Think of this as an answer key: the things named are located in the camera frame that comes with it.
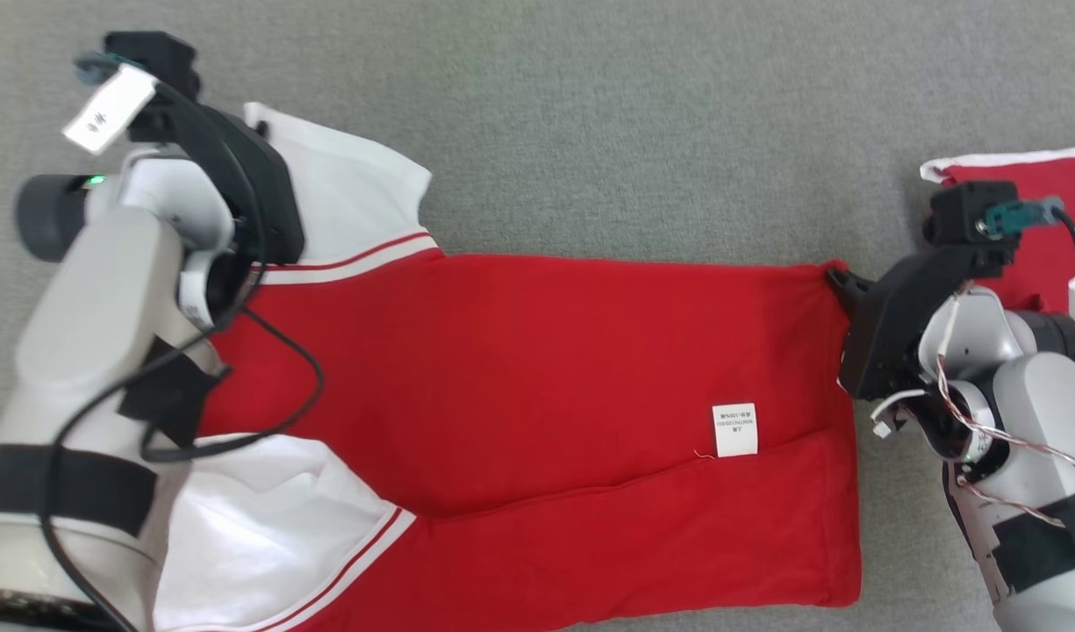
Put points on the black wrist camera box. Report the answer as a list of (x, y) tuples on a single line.
[(160, 66), (967, 215)]

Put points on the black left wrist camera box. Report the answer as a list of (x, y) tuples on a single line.
[(160, 66)]

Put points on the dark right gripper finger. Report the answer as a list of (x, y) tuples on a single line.
[(849, 290)]

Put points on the teal right camera connector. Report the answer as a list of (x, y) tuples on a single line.
[(1020, 215)]

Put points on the red white basketball jersey shirt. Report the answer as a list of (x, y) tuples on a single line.
[(546, 369)]

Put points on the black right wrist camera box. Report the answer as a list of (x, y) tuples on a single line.
[(967, 215)]

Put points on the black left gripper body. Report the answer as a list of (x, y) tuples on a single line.
[(256, 193)]

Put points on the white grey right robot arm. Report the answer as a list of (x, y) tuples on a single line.
[(1037, 412)]

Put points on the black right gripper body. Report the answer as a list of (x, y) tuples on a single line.
[(897, 325)]

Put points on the red shorts with white trim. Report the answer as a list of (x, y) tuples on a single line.
[(1046, 263)]

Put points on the teal left camera connector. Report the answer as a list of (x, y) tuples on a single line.
[(98, 66)]

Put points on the teal camera connector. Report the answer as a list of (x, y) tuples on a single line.
[(98, 66), (1020, 215)]

